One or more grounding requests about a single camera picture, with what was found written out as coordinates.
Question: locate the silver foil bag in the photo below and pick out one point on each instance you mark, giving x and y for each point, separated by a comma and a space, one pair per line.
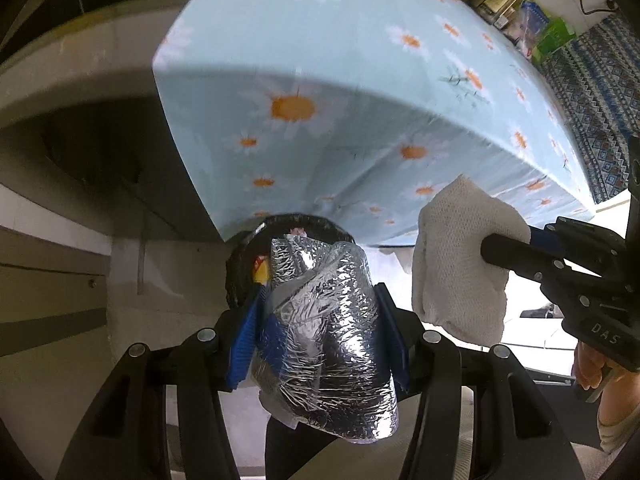
325, 335

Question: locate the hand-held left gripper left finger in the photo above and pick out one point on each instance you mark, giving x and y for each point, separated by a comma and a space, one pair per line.
245, 340

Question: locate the blue patterned cloth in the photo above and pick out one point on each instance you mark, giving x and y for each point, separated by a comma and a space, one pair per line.
595, 100

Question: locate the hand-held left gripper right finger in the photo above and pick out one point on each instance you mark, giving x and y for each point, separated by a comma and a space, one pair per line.
396, 340

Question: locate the daisy print blue tablecloth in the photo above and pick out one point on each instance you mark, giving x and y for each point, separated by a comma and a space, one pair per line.
375, 110

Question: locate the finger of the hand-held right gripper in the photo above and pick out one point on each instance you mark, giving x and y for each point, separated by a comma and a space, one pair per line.
542, 240
515, 255

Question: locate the black trash bin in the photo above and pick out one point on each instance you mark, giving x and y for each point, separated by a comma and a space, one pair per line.
245, 260

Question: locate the person's right forearm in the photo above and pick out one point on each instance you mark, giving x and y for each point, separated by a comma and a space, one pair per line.
617, 420

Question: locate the white waffle towel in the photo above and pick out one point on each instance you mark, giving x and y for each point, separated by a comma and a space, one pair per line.
460, 260

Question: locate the clear bag with blue print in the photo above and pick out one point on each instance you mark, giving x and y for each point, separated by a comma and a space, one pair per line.
530, 25

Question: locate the green packet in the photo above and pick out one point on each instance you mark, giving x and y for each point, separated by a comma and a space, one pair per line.
555, 40

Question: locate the person's right hand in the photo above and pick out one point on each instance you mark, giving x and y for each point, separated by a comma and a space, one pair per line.
587, 365

